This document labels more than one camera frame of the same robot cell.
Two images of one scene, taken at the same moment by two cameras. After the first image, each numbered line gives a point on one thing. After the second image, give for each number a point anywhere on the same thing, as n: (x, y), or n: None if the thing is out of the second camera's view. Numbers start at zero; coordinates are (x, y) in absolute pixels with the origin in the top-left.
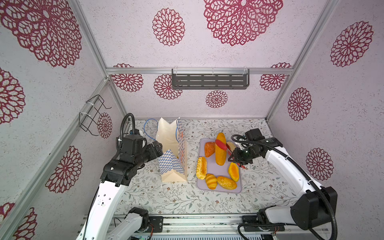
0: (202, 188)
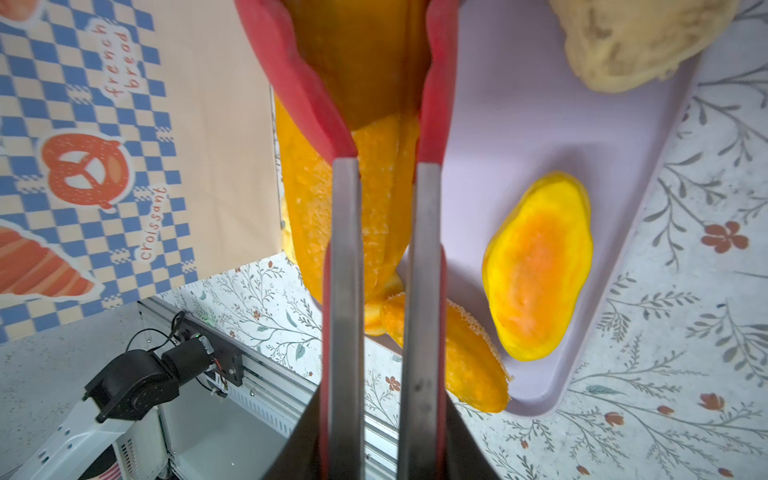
0: (520, 107)
